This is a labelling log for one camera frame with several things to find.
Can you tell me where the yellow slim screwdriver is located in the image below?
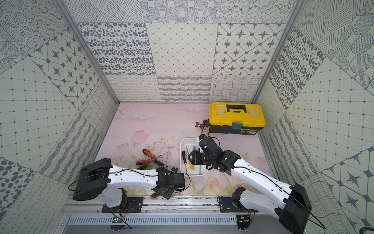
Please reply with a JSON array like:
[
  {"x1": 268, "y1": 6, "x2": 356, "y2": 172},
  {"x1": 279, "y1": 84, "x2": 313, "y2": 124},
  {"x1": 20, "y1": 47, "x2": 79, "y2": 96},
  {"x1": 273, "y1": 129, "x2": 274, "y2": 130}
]
[{"x1": 186, "y1": 146, "x2": 194, "y2": 170}]

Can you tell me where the black yellow large screwdriver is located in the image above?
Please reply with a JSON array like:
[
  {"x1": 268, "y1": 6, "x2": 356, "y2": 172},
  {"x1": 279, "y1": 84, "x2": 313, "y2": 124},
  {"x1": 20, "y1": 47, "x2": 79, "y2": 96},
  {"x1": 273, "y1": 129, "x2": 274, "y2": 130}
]
[{"x1": 182, "y1": 151, "x2": 188, "y2": 173}]

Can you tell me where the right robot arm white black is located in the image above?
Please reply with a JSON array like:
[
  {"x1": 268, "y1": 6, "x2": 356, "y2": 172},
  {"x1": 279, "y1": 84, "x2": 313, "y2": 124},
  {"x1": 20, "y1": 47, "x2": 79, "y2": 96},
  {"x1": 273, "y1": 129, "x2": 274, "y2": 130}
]
[{"x1": 188, "y1": 134, "x2": 312, "y2": 234}]

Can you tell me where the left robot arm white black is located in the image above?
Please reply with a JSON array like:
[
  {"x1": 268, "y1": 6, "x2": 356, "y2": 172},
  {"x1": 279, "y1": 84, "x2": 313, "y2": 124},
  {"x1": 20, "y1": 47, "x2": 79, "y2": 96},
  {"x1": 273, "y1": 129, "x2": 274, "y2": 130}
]
[{"x1": 68, "y1": 159, "x2": 190, "y2": 209}]

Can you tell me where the white plastic storage box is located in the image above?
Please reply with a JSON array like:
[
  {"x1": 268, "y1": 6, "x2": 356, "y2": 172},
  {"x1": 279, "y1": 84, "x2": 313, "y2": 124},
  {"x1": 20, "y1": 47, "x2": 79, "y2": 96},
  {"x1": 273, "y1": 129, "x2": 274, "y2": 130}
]
[{"x1": 180, "y1": 137, "x2": 208, "y2": 177}]

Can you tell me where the black yellow dotted screwdriver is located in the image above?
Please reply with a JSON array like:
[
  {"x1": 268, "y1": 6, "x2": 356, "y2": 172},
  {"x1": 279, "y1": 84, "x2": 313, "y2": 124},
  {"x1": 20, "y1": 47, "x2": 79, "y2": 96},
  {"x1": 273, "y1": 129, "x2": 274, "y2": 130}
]
[{"x1": 137, "y1": 163, "x2": 150, "y2": 170}]

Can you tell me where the medium orange black screwdriver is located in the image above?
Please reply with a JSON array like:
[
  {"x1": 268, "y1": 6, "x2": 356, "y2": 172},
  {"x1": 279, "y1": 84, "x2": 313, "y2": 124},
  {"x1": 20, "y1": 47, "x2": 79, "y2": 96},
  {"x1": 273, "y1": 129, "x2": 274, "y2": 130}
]
[{"x1": 136, "y1": 156, "x2": 160, "y2": 166}]

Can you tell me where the large orange black screwdriver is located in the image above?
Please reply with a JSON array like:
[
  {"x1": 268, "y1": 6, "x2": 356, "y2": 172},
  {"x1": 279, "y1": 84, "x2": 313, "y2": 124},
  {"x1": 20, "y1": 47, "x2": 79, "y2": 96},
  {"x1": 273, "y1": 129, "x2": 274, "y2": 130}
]
[{"x1": 142, "y1": 149, "x2": 156, "y2": 159}]

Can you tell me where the dark red metal fitting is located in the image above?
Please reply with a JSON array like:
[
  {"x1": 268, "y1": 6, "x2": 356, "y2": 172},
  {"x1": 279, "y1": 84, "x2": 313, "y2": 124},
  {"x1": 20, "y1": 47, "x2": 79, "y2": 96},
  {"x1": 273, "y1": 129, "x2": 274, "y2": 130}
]
[{"x1": 195, "y1": 120, "x2": 207, "y2": 131}]

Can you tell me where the yellow black toolbox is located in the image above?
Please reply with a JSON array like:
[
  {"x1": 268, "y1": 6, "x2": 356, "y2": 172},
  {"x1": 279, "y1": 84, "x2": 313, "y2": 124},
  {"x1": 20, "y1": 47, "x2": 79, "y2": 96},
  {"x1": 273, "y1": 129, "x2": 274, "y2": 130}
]
[{"x1": 207, "y1": 102, "x2": 266, "y2": 135}]

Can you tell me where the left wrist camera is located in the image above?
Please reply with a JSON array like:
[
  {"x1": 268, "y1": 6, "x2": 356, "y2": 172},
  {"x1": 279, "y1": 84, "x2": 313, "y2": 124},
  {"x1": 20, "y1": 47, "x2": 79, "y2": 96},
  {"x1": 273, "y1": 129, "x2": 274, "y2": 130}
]
[{"x1": 171, "y1": 167, "x2": 179, "y2": 174}]

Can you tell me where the aluminium mounting rail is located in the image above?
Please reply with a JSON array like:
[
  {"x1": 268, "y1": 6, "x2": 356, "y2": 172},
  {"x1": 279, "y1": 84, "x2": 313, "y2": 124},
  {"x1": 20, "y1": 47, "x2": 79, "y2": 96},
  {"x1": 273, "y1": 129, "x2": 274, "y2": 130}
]
[{"x1": 59, "y1": 190, "x2": 281, "y2": 217}]

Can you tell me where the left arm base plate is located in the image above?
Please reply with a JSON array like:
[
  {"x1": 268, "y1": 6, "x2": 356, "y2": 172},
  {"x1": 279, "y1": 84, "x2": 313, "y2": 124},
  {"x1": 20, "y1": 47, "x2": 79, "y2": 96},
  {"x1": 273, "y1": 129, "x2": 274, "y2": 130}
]
[{"x1": 101, "y1": 188, "x2": 144, "y2": 214}]

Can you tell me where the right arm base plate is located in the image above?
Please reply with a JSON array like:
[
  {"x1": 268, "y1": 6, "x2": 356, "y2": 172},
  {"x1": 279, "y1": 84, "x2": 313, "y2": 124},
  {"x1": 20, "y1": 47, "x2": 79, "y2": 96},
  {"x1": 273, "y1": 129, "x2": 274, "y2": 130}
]
[{"x1": 217, "y1": 187, "x2": 259, "y2": 213}]

